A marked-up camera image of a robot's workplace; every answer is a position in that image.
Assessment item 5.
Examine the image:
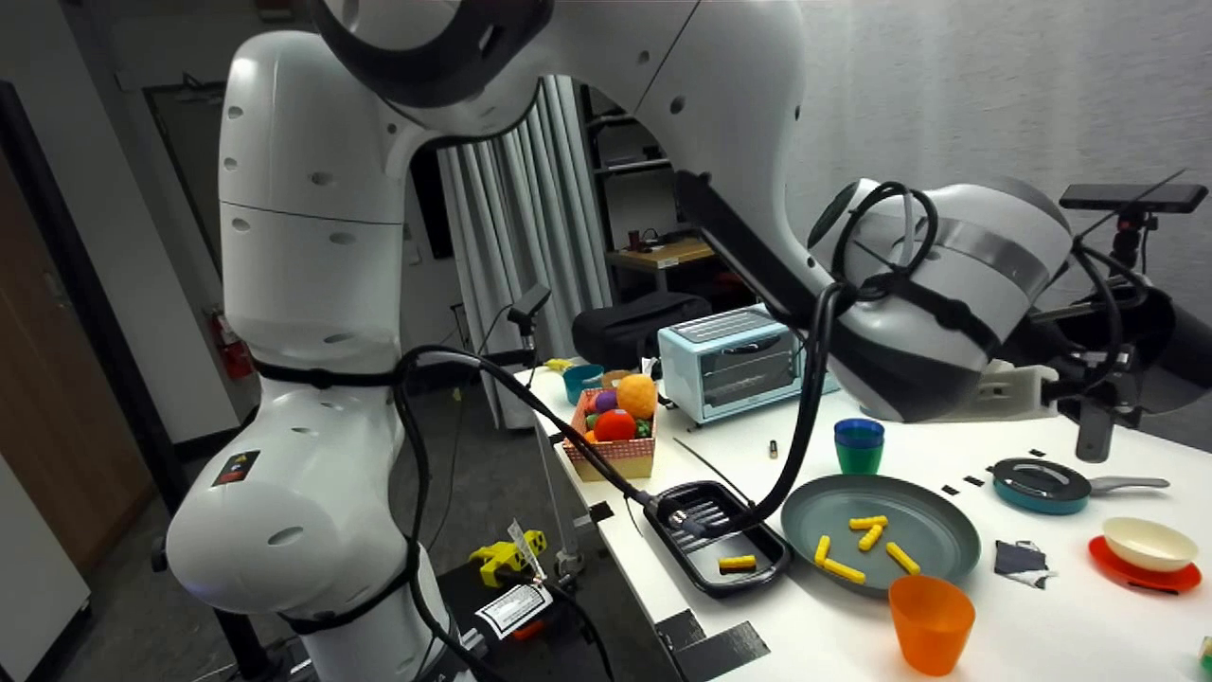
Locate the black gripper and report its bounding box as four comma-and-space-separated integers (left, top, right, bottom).
1050, 320, 1149, 410

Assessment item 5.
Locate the black pot grey handle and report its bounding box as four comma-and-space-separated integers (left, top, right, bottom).
1072, 294, 1212, 465

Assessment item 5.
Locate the grey round plate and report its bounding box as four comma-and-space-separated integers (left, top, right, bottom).
778, 472, 984, 598

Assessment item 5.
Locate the small teal frying pan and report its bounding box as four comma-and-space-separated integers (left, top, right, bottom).
984, 453, 1176, 519

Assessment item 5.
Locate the cream plastic bowl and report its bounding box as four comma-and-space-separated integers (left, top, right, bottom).
1100, 516, 1202, 574

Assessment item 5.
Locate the black white crumpled tape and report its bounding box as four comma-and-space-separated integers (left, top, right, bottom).
994, 534, 1055, 589

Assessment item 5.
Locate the blue plastic cup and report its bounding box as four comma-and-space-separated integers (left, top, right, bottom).
835, 415, 889, 459

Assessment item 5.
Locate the green plastic cup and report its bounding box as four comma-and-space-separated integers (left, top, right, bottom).
836, 447, 887, 481

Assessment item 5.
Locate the light blue toaster oven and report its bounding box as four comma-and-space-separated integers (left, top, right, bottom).
654, 301, 813, 428

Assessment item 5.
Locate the black ridged grill tray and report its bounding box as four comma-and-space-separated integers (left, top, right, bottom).
642, 478, 796, 598

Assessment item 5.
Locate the orange plush fruit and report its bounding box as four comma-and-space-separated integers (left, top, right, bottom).
614, 372, 662, 424

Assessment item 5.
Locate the black fabric bag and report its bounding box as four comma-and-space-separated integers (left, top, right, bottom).
569, 292, 716, 372

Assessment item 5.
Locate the black tape strip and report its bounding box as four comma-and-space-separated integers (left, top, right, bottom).
654, 611, 711, 656
680, 622, 772, 682

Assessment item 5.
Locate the red plush apple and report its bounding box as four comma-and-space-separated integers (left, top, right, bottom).
590, 404, 642, 441

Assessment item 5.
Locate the red checkered fruit basket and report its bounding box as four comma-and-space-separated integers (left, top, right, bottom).
561, 388, 661, 484

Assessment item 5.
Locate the dark storage shelf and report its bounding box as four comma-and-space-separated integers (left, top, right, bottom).
581, 107, 723, 299

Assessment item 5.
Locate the small teal bowl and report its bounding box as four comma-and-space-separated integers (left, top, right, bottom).
561, 358, 609, 404

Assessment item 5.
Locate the orange plush carrot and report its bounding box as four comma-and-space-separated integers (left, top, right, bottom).
569, 399, 608, 447

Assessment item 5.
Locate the white pleated curtain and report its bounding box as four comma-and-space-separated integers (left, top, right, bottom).
432, 73, 619, 430

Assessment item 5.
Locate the yellow toy figure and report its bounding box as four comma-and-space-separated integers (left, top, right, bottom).
468, 526, 552, 589

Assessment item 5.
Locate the white labelled black box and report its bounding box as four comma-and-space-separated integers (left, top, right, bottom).
474, 580, 561, 645

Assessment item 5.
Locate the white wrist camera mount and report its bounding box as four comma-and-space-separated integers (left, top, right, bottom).
970, 358, 1060, 412

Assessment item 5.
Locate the black camera tripod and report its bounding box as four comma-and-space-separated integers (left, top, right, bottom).
1077, 203, 1159, 428

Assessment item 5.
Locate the black stereo camera bar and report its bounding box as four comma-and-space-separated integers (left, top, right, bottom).
1058, 181, 1212, 215

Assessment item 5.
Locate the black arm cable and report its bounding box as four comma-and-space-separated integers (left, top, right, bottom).
391, 175, 945, 543

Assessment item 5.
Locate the grey wall curtain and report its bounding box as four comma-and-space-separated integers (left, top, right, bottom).
793, 0, 1212, 316

